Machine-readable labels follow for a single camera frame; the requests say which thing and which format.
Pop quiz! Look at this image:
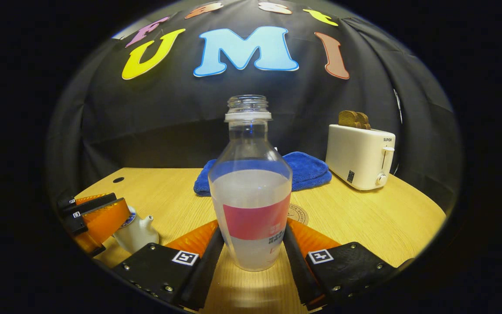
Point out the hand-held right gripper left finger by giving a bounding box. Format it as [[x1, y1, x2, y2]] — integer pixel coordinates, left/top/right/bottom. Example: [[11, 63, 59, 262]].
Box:
[[111, 219, 226, 312]]

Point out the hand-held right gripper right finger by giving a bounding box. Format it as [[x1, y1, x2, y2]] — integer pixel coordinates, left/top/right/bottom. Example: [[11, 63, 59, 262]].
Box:
[[282, 218, 415, 312]]

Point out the white ceramic teacup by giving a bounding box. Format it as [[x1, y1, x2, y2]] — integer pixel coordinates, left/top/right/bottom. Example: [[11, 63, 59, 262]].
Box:
[[112, 208, 160, 254]]

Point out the round wooden coaster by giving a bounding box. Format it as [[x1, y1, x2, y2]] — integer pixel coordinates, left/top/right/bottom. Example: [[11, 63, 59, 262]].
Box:
[[287, 203, 309, 225]]

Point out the clear water bottle pink label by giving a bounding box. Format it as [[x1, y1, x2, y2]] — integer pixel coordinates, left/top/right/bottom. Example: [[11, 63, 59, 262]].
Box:
[[208, 95, 293, 272]]

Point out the blue towel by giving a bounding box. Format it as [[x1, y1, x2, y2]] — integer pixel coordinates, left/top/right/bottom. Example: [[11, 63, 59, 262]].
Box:
[[193, 151, 333, 197]]

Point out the black backdrop cloth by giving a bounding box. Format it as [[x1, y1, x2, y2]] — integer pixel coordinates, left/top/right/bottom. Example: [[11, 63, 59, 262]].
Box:
[[46, 0, 463, 214]]

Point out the white toaster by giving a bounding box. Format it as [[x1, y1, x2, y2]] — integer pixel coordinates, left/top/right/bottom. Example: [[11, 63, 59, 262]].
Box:
[[325, 124, 396, 191]]

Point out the white toaster cable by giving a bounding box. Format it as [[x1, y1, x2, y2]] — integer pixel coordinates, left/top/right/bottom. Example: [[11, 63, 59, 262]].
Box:
[[393, 89, 404, 175]]

